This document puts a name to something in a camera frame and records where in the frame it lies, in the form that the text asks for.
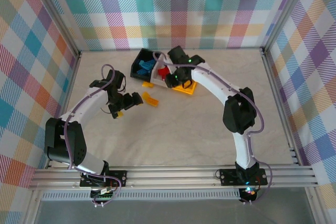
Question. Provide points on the yellow plastic container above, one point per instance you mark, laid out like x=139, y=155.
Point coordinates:
x=187, y=90

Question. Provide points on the yellow lego brick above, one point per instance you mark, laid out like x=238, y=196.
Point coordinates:
x=154, y=102
x=145, y=95
x=147, y=84

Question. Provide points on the white plastic container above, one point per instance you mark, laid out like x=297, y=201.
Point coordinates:
x=155, y=73

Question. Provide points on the black plastic container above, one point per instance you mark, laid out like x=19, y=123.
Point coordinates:
x=135, y=73

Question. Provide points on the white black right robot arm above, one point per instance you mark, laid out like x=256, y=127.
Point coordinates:
x=241, y=150

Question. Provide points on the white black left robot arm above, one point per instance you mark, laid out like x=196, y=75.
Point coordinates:
x=86, y=103

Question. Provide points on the left controller board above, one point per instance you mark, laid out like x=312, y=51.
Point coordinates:
x=102, y=195

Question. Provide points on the controller board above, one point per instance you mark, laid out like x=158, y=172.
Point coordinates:
x=248, y=193
x=102, y=195

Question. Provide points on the right controller board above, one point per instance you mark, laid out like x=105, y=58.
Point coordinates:
x=248, y=193

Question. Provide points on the aluminium side rail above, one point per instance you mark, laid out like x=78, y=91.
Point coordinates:
x=280, y=103
x=72, y=77

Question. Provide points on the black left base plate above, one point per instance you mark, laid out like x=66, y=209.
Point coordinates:
x=119, y=178

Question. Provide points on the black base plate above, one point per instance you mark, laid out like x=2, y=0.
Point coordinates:
x=119, y=178
x=227, y=176

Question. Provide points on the aluminium cross rail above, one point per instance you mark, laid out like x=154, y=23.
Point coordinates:
x=170, y=175

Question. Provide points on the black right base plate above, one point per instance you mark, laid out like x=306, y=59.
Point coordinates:
x=227, y=176

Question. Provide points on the aluminium frame post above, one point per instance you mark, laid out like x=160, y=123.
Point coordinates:
x=287, y=6
x=53, y=6

